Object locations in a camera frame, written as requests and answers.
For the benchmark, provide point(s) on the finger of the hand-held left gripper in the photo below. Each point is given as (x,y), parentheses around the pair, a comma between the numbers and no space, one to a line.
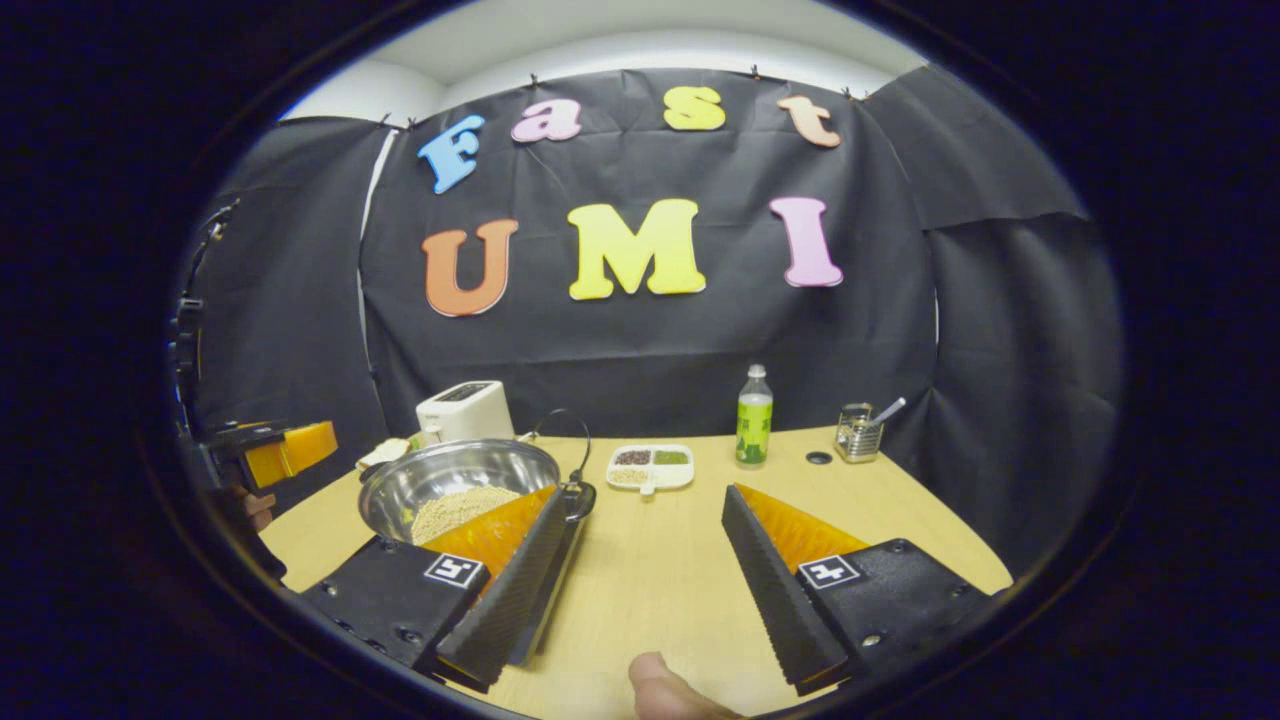
(295,450)

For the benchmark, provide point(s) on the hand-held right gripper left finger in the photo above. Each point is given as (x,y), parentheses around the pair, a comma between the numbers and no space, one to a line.
(510,600)

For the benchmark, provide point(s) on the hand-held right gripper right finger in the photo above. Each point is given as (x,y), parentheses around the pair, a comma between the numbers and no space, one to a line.
(780,600)

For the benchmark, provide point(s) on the small tray with bread slice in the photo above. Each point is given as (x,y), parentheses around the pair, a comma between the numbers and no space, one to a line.
(385,453)

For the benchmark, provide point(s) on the pile of yellow soybeans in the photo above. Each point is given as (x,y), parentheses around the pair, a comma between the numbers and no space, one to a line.
(455,508)

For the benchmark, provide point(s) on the white toaster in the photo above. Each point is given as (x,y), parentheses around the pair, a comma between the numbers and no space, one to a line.
(465,412)

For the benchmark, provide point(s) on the green label drink bottle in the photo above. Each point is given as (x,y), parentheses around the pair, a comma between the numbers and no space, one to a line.
(754,425)

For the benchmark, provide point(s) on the white divided dish of beans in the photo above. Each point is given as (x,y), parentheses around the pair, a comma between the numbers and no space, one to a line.
(650,465)

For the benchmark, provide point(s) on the metal spoon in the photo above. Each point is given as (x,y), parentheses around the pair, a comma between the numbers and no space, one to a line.
(890,408)

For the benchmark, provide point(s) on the black backdrop cloth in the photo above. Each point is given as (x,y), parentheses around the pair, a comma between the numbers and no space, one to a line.
(640,340)

